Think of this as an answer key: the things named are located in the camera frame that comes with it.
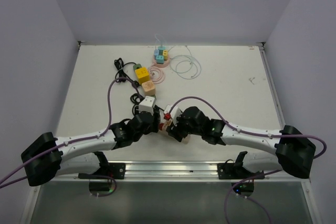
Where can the blue charger cube front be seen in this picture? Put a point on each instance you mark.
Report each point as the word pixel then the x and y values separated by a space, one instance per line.
pixel 159 59

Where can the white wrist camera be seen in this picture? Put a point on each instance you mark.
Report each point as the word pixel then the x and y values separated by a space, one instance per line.
pixel 172 113
pixel 147 104

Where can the aluminium frame rail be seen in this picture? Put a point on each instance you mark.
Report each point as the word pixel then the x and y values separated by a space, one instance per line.
pixel 134 171

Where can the beige cube adapter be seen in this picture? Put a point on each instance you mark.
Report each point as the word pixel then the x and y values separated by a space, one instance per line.
pixel 148 88

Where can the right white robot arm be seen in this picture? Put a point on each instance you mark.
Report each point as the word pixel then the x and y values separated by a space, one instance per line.
pixel 287 149

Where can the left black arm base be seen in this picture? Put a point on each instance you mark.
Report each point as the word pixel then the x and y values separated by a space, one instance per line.
pixel 103 180

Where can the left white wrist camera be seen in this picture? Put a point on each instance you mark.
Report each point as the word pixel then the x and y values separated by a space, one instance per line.
pixel 147 104

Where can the green power strip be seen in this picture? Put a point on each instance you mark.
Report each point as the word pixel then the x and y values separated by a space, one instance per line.
pixel 137 66

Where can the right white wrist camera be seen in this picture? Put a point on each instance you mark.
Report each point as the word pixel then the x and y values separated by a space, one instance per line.
pixel 172 113

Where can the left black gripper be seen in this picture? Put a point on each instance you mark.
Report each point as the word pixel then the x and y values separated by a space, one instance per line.
pixel 153 126

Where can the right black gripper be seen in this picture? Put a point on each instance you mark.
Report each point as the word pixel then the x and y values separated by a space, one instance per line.
pixel 173 129

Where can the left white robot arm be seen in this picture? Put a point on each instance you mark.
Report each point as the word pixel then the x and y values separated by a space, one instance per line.
pixel 49 156

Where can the yellow cube adapter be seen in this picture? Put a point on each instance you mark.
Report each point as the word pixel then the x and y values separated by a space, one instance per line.
pixel 142 75

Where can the beige power strip red sockets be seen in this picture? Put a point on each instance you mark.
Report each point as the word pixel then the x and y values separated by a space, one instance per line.
pixel 184 140

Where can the pink cube adapter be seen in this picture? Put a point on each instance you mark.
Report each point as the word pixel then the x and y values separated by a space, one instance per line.
pixel 165 126

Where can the yellow charger cube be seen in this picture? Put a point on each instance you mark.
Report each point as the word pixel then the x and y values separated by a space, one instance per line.
pixel 165 53

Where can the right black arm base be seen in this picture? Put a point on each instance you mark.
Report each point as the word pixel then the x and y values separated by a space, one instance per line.
pixel 235 170

